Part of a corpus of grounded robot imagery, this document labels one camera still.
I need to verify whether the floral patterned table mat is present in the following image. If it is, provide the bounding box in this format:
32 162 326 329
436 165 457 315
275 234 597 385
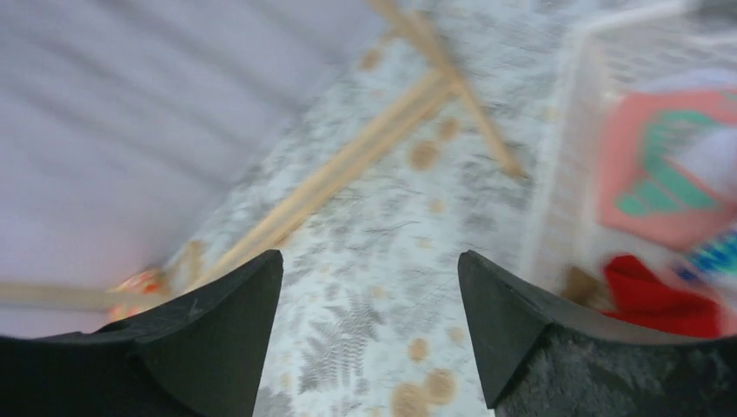
163 0 737 417

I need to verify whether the pink blue lettered sock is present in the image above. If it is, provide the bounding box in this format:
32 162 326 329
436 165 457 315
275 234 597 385
674 229 736 281

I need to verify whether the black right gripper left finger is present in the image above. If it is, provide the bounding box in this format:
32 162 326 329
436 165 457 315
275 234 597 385
1 249 283 417

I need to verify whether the wooden drying rack stand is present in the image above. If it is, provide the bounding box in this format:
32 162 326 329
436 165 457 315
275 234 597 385
1 1 526 311

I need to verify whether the pink green patterned sock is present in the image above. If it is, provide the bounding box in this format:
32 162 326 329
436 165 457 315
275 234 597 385
596 89 736 249

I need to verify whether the white perforated plastic basket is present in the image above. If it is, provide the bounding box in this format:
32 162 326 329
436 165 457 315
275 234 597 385
521 0 737 301

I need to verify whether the red sock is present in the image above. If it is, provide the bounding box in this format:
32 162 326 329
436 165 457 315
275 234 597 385
603 255 722 339

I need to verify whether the orange floral cloth bundle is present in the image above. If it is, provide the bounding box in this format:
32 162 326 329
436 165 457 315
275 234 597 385
109 268 169 321

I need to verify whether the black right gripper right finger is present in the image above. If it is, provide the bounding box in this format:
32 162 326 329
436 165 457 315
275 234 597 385
457 251 736 416

